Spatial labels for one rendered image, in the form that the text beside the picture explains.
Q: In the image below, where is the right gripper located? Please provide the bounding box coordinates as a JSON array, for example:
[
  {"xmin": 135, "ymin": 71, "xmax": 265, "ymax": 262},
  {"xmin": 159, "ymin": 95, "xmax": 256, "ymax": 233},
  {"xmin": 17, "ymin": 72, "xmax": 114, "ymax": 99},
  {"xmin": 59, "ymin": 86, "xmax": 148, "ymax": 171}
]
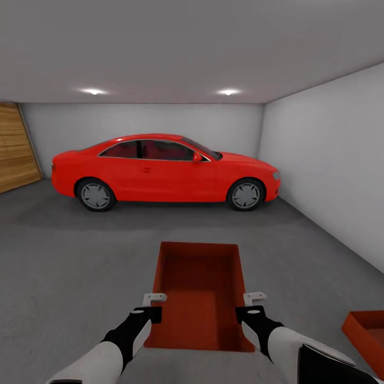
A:
[{"xmin": 236, "ymin": 306, "xmax": 265, "ymax": 324}]

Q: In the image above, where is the storage box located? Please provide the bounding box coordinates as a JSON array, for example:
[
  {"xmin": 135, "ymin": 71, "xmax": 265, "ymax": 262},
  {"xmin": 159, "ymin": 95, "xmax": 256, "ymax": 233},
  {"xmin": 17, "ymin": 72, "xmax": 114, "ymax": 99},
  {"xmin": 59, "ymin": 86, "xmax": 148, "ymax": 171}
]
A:
[
  {"xmin": 341, "ymin": 310, "xmax": 384, "ymax": 381},
  {"xmin": 143, "ymin": 242, "xmax": 255, "ymax": 353}
]

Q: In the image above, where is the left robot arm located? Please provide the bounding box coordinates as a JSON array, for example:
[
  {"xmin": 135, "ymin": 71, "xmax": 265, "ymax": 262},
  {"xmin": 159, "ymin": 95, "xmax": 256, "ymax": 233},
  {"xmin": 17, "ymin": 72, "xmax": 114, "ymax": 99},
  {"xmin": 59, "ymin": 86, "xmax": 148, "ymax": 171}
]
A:
[{"xmin": 45, "ymin": 293, "xmax": 167, "ymax": 384}]

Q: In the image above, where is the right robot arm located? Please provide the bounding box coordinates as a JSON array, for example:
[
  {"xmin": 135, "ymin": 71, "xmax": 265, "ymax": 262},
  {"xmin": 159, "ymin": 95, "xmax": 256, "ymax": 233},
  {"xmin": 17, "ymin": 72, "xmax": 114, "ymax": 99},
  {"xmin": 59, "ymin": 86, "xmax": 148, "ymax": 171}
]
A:
[{"xmin": 236, "ymin": 292, "xmax": 384, "ymax": 384}]

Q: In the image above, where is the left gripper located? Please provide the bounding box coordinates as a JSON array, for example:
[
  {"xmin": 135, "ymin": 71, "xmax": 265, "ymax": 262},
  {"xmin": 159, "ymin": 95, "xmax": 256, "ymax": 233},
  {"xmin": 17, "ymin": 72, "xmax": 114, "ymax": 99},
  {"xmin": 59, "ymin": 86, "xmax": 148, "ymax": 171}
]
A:
[{"xmin": 134, "ymin": 307, "xmax": 162, "ymax": 324}]

